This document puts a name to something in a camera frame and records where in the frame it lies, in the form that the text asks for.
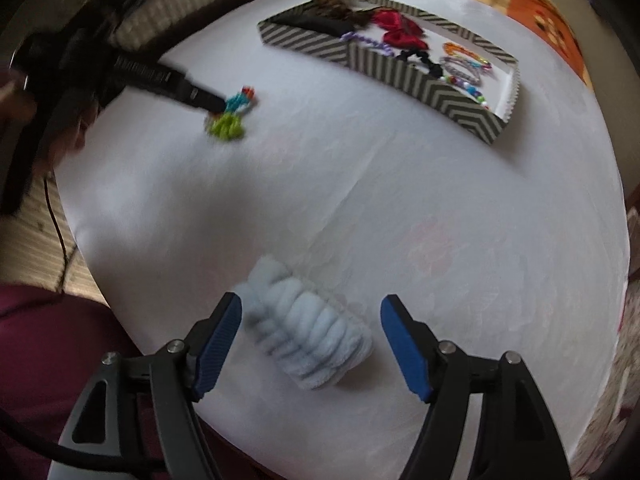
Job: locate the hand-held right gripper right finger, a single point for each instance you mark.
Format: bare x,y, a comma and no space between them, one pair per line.
405,350

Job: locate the striped cardboard box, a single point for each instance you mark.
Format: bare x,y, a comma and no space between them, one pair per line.
450,105

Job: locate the brown scrunchie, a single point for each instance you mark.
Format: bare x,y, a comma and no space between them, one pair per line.
361,19

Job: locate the light blue fluffy scrunchie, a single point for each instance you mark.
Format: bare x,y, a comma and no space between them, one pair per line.
310,330

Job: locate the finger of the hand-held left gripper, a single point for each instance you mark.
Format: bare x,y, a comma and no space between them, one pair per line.
165,80

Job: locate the white tablecloth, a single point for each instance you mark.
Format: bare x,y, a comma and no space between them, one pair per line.
400,210

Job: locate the leopard print hair bow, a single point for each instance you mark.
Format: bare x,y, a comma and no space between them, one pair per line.
332,1

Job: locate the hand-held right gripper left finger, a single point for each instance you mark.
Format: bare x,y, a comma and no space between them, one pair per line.
217,345

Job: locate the orange patterned blanket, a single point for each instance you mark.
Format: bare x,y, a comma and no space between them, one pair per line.
540,15

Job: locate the person's left hand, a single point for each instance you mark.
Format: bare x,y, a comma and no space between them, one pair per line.
70,135

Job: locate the red hair bow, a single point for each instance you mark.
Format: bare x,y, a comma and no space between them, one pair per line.
395,22

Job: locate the beige ribbed mat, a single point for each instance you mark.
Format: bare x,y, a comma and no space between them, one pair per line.
30,260

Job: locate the black scrunchie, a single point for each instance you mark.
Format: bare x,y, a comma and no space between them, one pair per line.
420,55

